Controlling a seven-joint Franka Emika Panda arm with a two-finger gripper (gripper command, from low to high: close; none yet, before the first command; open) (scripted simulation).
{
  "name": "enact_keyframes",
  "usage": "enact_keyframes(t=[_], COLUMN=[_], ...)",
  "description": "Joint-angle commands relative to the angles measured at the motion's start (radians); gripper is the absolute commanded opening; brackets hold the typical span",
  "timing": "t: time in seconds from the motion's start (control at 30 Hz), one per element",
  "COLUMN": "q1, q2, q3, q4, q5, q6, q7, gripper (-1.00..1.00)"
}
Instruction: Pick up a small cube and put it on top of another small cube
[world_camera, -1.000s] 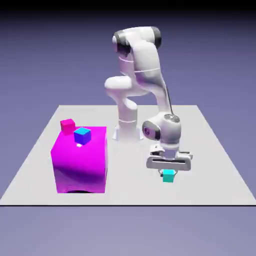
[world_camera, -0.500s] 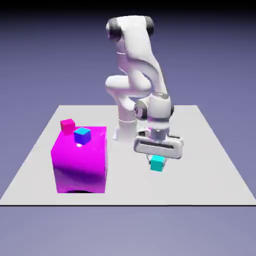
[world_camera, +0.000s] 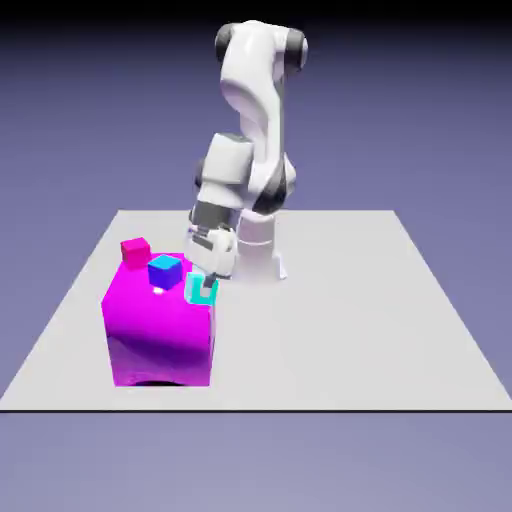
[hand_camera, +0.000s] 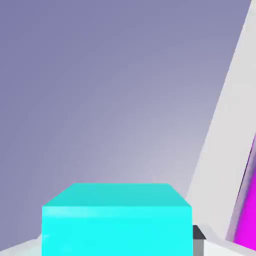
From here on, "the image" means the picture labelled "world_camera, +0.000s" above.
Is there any small blue cube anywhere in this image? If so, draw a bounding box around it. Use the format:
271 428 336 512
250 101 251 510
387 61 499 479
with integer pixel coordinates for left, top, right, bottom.
146 254 184 292

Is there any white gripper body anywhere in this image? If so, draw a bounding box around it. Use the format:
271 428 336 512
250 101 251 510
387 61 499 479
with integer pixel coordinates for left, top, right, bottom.
184 229 237 280

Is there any small cyan cube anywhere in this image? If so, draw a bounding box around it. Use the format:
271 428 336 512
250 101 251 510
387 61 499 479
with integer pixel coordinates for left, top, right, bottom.
183 272 220 307

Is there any small pink cube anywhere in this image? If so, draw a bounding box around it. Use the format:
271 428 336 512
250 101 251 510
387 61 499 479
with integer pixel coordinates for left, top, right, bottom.
120 236 152 270

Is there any large magenta box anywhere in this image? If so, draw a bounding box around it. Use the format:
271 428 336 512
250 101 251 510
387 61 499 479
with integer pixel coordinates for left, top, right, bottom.
100 251 218 388

